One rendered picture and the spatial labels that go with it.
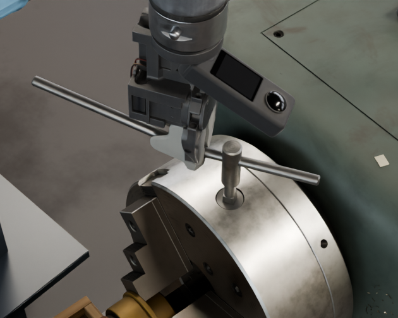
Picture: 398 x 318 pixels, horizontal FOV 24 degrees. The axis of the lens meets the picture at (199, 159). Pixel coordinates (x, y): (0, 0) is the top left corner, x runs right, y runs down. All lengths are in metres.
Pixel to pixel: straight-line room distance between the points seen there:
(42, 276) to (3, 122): 1.32
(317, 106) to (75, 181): 1.62
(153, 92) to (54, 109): 1.98
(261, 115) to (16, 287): 0.81
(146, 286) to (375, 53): 0.43
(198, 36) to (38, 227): 0.89
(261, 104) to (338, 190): 0.24
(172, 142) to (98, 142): 1.80
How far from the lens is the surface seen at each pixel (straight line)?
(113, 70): 3.00
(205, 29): 0.85
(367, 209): 1.10
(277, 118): 0.92
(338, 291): 1.13
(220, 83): 0.90
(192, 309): 1.15
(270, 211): 1.08
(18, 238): 1.67
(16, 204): 1.72
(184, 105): 0.93
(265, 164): 1.01
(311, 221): 1.10
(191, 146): 0.95
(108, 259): 2.53
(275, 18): 1.28
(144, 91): 0.93
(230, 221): 1.07
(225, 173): 1.03
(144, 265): 1.14
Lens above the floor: 2.10
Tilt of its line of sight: 50 degrees down
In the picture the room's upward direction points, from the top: straight up
